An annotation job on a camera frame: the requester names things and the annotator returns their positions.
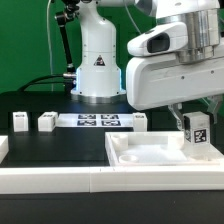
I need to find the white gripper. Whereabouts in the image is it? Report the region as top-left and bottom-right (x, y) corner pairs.
(126, 54), (224, 131)

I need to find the white square table top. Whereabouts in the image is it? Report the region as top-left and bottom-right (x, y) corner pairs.
(105, 131), (224, 166)

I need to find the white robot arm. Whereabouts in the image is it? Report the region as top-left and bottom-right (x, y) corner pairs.
(56, 0), (224, 129)

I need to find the white marker tag sheet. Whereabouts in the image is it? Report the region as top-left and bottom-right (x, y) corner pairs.
(56, 113), (133, 127)

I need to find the white U-shaped obstacle fence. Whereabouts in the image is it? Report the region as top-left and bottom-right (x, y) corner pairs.
(0, 134), (224, 195)

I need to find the black cable bundle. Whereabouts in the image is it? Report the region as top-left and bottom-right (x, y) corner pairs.
(18, 73), (77, 92)

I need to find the white thin cable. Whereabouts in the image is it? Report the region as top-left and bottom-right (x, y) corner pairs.
(46, 0), (56, 92)

